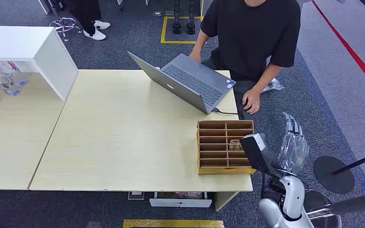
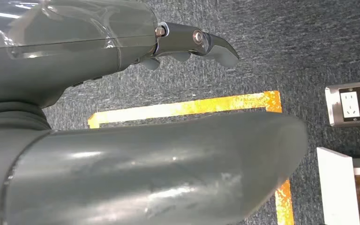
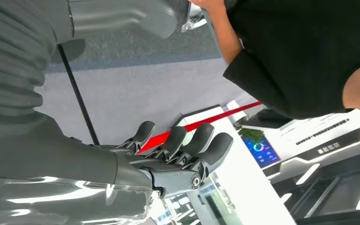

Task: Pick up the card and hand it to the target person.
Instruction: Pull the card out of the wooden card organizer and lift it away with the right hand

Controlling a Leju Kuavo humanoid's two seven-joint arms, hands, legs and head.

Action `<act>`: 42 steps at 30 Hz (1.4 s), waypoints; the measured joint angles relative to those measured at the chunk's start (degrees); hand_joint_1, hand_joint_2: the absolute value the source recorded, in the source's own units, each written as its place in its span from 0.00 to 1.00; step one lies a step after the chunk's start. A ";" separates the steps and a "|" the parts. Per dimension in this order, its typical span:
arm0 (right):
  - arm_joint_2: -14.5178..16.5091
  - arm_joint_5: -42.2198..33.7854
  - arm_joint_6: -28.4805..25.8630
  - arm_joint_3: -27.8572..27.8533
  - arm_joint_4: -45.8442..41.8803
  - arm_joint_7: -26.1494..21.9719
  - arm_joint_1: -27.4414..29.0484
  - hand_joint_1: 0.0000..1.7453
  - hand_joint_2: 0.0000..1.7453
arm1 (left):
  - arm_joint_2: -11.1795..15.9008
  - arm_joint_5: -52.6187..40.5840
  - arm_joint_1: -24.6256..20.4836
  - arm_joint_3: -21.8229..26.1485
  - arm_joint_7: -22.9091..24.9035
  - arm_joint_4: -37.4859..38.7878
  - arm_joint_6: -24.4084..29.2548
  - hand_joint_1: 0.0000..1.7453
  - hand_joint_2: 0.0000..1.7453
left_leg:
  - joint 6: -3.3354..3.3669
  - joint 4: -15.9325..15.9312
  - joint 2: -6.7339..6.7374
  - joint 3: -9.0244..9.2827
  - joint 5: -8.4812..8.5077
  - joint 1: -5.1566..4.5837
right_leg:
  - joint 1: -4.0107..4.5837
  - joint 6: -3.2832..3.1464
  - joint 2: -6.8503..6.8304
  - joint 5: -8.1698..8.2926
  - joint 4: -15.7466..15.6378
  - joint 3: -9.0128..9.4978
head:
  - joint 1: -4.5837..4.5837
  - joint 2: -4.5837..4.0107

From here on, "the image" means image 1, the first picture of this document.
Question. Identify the person's left forearm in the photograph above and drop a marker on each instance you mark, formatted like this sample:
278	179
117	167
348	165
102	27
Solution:
268	77

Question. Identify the black stand pole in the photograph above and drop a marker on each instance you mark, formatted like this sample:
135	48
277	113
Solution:
362	161

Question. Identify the chrome round stand base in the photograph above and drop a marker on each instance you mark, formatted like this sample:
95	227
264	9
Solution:
319	201

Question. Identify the socket box under desk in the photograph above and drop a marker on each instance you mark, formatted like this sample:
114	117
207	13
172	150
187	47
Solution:
136	195

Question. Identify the black round stand base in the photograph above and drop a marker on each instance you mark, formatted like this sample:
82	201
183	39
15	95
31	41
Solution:
329	179

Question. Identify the chair wheel base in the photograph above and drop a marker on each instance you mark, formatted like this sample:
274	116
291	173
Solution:
63	25

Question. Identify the grey laptop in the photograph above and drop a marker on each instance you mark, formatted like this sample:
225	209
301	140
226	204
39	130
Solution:
191	82

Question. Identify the standing person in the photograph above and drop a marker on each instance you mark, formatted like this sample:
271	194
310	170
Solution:
88	12

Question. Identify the floor outlet plate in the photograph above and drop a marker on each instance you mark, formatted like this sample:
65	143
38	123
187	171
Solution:
157	13
169	13

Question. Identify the person's right forearm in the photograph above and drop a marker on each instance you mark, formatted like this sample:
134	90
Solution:
199	43

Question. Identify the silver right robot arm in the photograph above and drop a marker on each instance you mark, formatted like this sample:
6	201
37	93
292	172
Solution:
291	195

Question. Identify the clear plastic bag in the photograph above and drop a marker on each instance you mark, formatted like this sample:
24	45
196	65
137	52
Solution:
273	85

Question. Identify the white shelf unit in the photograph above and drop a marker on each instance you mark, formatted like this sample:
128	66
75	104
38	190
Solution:
28	47

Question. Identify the yellow floor tape strip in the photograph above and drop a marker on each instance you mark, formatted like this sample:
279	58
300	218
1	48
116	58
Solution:
173	224

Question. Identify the white desk drawer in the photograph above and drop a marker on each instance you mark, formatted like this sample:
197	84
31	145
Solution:
180	202

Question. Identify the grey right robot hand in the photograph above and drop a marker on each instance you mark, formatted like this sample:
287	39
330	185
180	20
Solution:
294	151

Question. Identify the black robot leg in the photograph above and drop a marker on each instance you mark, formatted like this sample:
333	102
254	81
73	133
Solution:
191	19
176	19

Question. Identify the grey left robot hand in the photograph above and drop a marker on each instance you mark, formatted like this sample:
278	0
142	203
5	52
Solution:
93	225

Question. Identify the dark grey stand pole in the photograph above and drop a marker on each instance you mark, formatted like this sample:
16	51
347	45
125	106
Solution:
355	204

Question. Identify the wooden slotted card organizer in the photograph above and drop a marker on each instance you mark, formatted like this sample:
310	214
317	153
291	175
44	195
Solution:
214	148

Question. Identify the seated person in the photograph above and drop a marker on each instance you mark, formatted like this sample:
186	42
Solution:
251	34

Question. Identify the person's right hand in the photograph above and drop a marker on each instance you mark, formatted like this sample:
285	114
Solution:
195	57

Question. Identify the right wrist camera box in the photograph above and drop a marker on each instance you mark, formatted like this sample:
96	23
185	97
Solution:
252	150

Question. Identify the brown card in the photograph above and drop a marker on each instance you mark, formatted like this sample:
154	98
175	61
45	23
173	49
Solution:
234	145

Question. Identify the person's left hand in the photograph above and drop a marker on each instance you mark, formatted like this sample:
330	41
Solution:
252	100

